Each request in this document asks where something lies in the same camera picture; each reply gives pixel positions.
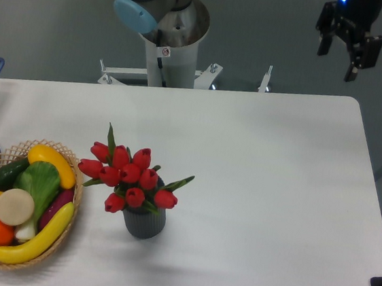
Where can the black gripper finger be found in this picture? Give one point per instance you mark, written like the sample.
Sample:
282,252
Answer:
326,27
362,55

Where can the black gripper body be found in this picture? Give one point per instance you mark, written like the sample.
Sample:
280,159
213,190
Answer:
356,16

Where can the red tulip bouquet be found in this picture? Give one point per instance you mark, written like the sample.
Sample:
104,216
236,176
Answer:
136,184

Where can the silver robot arm blue cap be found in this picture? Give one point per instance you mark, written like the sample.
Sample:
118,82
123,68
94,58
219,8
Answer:
173,23

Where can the grey ribbed vase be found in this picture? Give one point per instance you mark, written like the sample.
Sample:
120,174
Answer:
143,224

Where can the purple sweet potato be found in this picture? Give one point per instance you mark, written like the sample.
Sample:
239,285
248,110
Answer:
61,199

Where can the yellow squash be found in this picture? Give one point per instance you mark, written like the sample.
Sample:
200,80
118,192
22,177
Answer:
44,153

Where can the green lettuce leaf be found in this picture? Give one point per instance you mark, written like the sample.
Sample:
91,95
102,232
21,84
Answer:
41,180

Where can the woven wicker basket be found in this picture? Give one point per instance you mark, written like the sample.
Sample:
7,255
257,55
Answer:
20,151

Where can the yellow banana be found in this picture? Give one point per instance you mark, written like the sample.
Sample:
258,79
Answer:
42,241

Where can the green cucumber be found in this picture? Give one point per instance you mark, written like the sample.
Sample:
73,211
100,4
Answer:
10,171

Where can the beige round disc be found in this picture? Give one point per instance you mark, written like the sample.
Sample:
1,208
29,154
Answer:
16,207

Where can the white metal base frame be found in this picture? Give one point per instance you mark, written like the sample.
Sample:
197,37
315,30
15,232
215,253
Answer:
210,79

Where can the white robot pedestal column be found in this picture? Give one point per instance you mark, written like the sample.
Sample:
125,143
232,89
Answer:
172,67

